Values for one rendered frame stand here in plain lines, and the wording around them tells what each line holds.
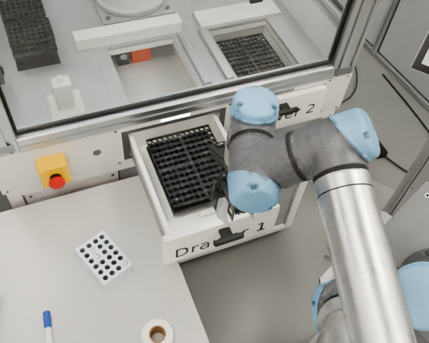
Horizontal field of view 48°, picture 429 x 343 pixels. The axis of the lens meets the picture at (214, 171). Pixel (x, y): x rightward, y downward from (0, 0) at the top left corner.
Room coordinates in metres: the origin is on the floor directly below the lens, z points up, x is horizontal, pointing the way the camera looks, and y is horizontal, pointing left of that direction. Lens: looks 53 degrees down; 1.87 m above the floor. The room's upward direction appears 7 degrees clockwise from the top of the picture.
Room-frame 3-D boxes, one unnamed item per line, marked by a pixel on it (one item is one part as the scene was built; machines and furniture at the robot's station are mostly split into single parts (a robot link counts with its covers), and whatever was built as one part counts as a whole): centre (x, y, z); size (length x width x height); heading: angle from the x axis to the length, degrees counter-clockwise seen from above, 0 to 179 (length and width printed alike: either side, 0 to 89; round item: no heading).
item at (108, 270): (0.53, 0.24, 0.78); 0.12 x 0.08 x 0.04; 48
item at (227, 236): (0.56, -0.04, 0.91); 0.07 x 0.04 x 0.01; 117
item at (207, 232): (0.59, -0.03, 0.87); 0.29 x 0.02 x 0.11; 117
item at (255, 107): (0.55, -0.05, 1.30); 0.09 x 0.08 x 0.11; 3
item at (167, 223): (0.77, 0.06, 0.86); 0.40 x 0.26 x 0.06; 27
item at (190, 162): (0.76, 0.06, 0.87); 0.22 x 0.18 x 0.06; 27
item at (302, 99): (1.02, -0.17, 0.87); 0.29 x 0.02 x 0.11; 117
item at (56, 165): (0.70, 0.40, 0.88); 0.07 x 0.05 x 0.07; 117
